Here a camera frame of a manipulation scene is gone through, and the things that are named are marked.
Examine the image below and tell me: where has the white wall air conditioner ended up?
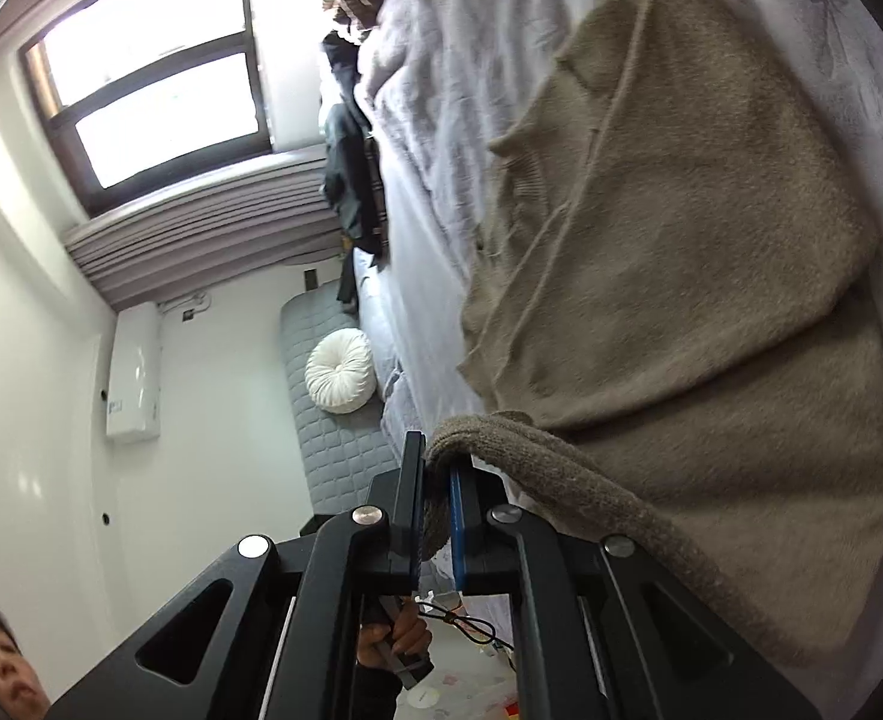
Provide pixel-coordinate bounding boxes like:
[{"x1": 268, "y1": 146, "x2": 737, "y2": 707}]
[{"x1": 104, "y1": 304, "x2": 164, "y2": 442}]

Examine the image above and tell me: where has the person's left hand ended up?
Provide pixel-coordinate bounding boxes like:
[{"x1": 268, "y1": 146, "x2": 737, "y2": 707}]
[{"x1": 356, "y1": 600, "x2": 434, "y2": 670}]

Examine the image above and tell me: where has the white round pillow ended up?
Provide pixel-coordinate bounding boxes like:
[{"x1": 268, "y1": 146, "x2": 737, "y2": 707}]
[{"x1": 305, "y1": 328, "x2": 379, "y2": 415}]

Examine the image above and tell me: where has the brown knit sweater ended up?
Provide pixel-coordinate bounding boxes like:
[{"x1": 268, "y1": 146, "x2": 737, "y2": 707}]
[{"x1": 421, "y1": 0, "x2": 883, "y2": 667}]

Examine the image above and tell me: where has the grey quilted headboard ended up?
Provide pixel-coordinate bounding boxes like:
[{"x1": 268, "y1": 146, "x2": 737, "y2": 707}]
[{"x1": 280, "y1": 292, "x2": 416, "y2": 535}]

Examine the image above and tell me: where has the black cable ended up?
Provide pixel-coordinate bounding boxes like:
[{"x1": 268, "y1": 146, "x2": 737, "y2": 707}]
[{"x1": 418, "y1": 604, "x2": 519, "y2": 674}]

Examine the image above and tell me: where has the window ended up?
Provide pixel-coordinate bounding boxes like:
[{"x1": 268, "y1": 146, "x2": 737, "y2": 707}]
[{"x1": 20, "y1": 0, "x2": 274, "y2": 215}]

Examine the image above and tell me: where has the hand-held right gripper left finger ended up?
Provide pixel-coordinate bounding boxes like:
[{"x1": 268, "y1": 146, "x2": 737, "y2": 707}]
[{"x1": 47, "y1": 431, "x2": 428, "y2": 720}]

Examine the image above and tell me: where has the lavender fleece blanket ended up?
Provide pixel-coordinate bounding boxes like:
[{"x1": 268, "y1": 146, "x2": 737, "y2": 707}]
[{"x1": 355, "y1": 0, "x2": 883, "y2": 616}]

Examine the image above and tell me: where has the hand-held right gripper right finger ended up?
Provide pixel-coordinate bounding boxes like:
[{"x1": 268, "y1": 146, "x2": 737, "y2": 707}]
[{"x1": 447, "y1": 461, "x2": 821, "y2": 720}]

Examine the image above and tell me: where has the dark cloth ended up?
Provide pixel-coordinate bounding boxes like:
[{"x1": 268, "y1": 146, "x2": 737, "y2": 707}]
[{"x1": 337, "y1": 255, "x2": 362, "y2": 314}]

